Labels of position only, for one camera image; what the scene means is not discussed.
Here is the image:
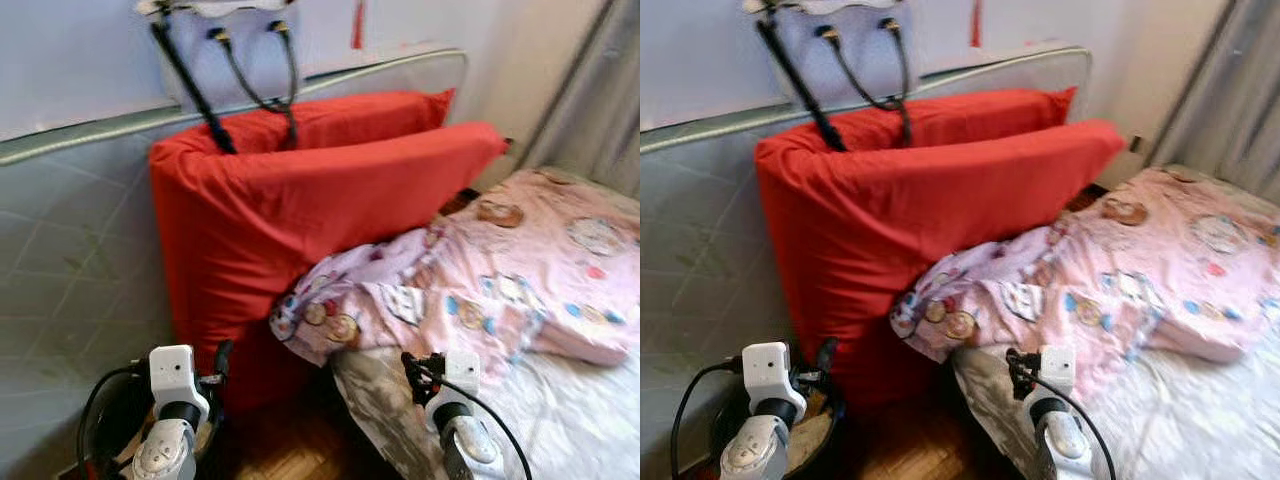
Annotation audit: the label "brown cardboard piece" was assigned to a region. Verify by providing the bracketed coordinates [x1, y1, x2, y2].
[195, 405, 223, 456]
[798, 392, 833, 456]

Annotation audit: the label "black round bin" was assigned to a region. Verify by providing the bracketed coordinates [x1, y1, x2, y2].
[85, 385, 233, 480]
[708, 385, 849, 480]

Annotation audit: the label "red fabric cushion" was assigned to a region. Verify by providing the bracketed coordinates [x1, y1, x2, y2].
[820, 86, 1078, 153]
[148, 122, 509, 411]
[205, 88, 456, 156]
[753, 120, 1127, 406]

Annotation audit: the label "bed with beige floral sheet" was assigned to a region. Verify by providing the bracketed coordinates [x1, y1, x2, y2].
[950, 162, 1280, 480]
[330, 165, 641, 480]

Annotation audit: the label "pink cartoon print quilt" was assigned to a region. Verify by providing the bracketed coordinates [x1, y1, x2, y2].
[890, 165, 1280, 363]
[268, 168, 641, 366]

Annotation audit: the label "grey pleated curtain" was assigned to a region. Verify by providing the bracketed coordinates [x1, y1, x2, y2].
[520, 0, 641, 196]
[1150, 0, 1280, 206]

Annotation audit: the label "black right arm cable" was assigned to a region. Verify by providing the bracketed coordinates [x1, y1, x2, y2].
[1010, 352, 1119, 480]
[405, 355, 534, 480]

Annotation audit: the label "lavender handbag black straps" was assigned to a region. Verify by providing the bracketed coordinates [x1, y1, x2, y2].
[742, 0, 913, 153]
[135, 0, 301, 156]

